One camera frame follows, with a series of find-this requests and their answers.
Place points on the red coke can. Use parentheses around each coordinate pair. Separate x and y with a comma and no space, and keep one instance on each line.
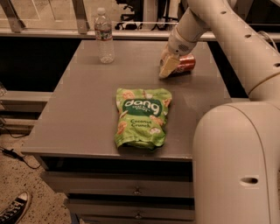
(187,63)

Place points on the black white sneaker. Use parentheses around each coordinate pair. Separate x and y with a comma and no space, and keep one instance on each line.
(16,210)

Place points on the drawer with knob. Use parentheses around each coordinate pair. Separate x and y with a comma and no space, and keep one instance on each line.
(118,184)
(135,209)

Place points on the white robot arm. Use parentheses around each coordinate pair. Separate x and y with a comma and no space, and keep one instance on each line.
(236,146)

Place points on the green dang chips bag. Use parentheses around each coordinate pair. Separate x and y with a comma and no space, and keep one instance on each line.
(142,117)

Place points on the grey drawer cabinet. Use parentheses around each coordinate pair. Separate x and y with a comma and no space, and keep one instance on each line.
(75,132)

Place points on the clear plastic water bottle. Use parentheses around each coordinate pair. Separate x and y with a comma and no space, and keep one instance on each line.
(104,36)

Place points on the top drawer with knob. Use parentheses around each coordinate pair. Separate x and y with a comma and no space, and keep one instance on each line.
(118,184)

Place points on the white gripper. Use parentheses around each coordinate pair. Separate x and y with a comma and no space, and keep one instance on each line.
(178,46)

